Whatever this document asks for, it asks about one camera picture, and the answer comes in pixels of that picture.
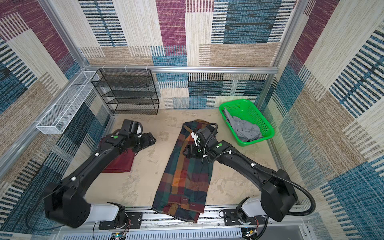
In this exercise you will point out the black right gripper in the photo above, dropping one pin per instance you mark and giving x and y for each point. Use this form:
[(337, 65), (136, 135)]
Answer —
[(191, 151)]

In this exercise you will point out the multicolour plaid long sleeve shirt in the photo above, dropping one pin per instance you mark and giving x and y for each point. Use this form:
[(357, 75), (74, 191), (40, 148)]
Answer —
[(183, 188)]

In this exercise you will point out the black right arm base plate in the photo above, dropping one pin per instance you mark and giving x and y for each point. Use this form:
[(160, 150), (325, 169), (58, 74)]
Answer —
[(231, 219)]

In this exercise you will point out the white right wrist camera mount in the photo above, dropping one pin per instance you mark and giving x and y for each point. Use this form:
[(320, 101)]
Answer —
[(196, 139)]

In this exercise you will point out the grey shirt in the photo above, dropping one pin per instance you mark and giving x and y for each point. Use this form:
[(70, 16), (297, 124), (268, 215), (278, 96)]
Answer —
[(244, 130)]

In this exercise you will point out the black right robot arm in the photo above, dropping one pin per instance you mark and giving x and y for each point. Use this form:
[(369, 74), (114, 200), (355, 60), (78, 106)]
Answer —
[(277, 191)]

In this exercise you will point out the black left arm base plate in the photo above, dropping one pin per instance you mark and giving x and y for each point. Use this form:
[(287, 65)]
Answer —
[(133, 220)]

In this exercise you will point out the black wire mesh shelf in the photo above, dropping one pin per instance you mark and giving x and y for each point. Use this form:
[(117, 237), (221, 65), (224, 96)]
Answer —
[(127, 91)]

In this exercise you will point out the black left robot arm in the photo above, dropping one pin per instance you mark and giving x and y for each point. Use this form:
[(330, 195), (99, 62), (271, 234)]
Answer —
[(64, 202)]

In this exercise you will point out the green plastic laundry basket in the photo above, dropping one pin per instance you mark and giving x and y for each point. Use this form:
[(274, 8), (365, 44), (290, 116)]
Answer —
[(247, 111)]

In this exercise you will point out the aluminium front rail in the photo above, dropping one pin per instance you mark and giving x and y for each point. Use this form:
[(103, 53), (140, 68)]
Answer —
[(210, 226)]

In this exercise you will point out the folded maroon shirt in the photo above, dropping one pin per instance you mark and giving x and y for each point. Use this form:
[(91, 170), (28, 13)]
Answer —
[(122, 163)]

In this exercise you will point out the white wire mesh tray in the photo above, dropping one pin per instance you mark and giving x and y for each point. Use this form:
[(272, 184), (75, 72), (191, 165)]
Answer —
[(57, 119)]

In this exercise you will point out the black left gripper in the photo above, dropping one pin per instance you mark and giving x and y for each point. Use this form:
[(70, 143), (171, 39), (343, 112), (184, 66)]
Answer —
[(148, 141)]

